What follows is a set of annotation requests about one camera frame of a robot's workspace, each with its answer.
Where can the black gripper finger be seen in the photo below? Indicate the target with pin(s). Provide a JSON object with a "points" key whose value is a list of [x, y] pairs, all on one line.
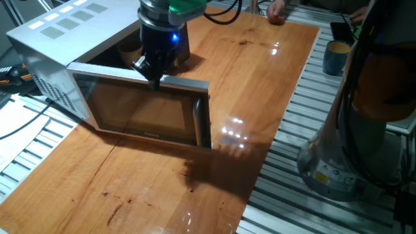
{"points": [[141, 65], [155, 76]]}

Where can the orange wooden board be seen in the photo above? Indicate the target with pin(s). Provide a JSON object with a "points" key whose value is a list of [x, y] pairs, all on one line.
{"points": [[162, 188]]}

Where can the black computer keyboard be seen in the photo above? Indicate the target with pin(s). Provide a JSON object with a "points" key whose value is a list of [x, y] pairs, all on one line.
{"points": [[4, 97]]}

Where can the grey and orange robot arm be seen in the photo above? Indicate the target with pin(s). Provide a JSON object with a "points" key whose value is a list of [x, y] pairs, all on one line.
{"points": [[373, 97]]}

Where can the black orange teach pendant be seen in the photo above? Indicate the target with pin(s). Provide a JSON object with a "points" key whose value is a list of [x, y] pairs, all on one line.
{"points": [[13, 76]]}

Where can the silver microwave oven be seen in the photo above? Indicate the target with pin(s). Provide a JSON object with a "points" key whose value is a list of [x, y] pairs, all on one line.
{"points": [[81, 42]]}

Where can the slanted wooden strut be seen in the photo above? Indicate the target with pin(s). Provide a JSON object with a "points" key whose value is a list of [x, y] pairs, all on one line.
{"points": [[253, 6]]}

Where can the white paper sheet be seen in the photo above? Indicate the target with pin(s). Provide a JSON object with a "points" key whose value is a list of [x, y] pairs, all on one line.
{"points": [[13, 113]]}

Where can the person in dark coat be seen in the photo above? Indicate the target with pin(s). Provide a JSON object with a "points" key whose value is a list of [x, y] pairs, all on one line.
{"points": [[338, 5]]}

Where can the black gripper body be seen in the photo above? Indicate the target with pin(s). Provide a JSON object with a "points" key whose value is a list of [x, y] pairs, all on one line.
{"points": [[159, 42]]}

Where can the beige cup pink inside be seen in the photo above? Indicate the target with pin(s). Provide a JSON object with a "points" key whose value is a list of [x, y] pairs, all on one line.
{"points": [[128, 52]]}

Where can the blue cup yellow inside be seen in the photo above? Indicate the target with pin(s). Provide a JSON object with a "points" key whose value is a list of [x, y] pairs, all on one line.
{"points": [[334, 58]]}

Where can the bare human hand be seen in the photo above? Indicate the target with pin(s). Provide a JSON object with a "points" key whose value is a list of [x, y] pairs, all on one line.
{"points": [[275, 11], [359, 15]]}

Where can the black phone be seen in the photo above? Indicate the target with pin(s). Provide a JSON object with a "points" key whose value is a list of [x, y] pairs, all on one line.
{"points": [[341, 31]]}

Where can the green cloth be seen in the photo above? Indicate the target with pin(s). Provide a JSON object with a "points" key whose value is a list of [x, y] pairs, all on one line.
{"points": [[357, 32]]}

